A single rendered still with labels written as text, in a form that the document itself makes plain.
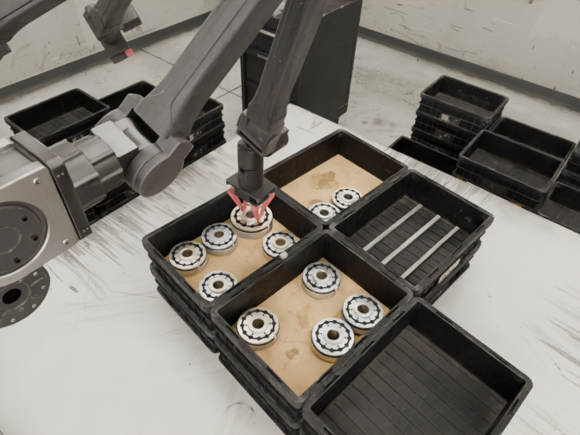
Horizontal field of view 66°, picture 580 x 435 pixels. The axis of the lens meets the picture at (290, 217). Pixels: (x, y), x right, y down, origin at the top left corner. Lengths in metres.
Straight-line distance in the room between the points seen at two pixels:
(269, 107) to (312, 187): 0.70
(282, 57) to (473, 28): 3.60
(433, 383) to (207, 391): 0.55
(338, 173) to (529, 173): 1.15
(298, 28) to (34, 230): 0.46
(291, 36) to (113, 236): 1.04
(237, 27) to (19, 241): 0.35
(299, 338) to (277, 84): 0.62
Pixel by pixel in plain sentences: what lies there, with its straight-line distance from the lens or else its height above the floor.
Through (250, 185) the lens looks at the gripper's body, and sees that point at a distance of 0.99.
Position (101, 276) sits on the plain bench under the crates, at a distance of 1.49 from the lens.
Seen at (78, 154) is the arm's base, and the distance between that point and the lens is 0.57.
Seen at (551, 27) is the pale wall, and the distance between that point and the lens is 4.14.
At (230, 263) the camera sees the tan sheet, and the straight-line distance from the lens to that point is 1.26.
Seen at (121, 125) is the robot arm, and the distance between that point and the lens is 0.63.
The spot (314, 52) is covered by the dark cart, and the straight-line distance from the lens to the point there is 2.66.
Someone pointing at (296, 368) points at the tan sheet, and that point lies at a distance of 1.09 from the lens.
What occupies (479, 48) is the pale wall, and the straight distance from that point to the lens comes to 4.33.
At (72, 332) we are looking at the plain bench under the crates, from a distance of 1.40.
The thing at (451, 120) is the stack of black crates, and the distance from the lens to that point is 2.63.
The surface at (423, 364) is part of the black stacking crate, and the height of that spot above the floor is 0.83.
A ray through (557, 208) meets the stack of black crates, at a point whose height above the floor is 0.38.
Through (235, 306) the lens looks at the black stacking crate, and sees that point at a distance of 1.10.
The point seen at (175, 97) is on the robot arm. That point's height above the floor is 1.51.
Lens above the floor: 1.81
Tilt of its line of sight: 45 degrees down
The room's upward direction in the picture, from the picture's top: 3 degrees clockwise
